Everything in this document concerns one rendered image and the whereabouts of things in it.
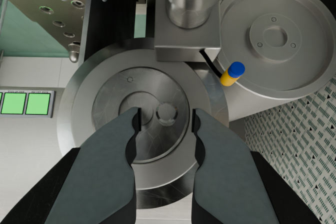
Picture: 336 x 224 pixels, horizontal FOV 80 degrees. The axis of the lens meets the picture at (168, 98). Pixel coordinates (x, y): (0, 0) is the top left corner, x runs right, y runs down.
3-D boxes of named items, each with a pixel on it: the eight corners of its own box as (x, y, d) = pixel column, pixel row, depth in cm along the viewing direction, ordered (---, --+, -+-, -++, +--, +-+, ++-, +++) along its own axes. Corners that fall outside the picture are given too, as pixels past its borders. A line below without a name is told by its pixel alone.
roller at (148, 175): (210, 49, 18) (214, 191, 15) (185, 104, 43) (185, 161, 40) (78, 46, 18) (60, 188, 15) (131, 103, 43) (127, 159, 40)
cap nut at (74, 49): (80, 43, 52) (78, 60, 51) (85, 50, 55) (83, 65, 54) (65, 43, 52) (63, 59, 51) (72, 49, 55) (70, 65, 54)
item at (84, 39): (101, -88, 23) (83, 66, 19) (134, 27, 46) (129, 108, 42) (97, -88, 23) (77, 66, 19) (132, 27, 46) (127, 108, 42)
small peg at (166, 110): (182, 115, 13) (162, 127, 12) (179, 120, 15) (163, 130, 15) (170, 96, 13) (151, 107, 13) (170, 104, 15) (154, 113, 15)
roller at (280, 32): (331, -20, 20) (354, 101, 17) (240, 71, 45) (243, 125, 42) (209, -22, 20) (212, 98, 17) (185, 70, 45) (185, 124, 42)
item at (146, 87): (105, 57, 16) (196, 75, 16) (112, 66, 18) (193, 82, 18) (78, 151, 15) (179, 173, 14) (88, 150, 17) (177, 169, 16)
